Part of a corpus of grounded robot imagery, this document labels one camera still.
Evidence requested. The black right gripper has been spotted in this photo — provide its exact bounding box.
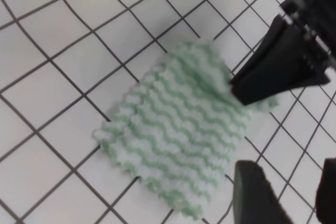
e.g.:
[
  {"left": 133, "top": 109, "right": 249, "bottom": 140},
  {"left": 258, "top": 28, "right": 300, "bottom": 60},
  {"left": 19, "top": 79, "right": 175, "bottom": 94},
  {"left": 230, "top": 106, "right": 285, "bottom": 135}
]
[{"left": 231, "top": 0, "right": 335, "bottom": 105}]

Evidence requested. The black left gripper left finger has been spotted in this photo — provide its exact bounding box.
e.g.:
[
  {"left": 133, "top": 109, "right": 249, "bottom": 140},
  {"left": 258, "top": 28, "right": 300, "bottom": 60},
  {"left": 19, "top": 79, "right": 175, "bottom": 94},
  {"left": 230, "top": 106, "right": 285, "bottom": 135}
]
[{"left": 233, "top": 160, "right": 291, "bottom": 224}]

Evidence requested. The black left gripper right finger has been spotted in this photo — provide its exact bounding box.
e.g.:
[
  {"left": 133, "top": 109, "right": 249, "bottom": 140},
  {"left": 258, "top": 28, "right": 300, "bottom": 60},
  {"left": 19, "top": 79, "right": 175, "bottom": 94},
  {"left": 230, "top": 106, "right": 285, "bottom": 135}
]
[{"left": 316, "top": 158, "right": 335, "bottom": 224}]

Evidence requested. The green wavy-striped towel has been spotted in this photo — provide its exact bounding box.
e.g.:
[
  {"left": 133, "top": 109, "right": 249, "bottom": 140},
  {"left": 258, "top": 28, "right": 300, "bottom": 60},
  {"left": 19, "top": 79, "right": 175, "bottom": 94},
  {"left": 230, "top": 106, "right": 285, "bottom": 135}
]
[{"left": 92, "top": 40, "right": 278, "bottom": 220}]

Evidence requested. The white grid-pattern tablecloth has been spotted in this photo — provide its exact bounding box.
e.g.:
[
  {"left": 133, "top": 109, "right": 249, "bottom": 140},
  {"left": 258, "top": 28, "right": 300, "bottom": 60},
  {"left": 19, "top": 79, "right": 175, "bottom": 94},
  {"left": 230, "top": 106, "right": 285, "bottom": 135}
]
[{"left": 0, "top": 0, "right": 336, "bottom": 224}]

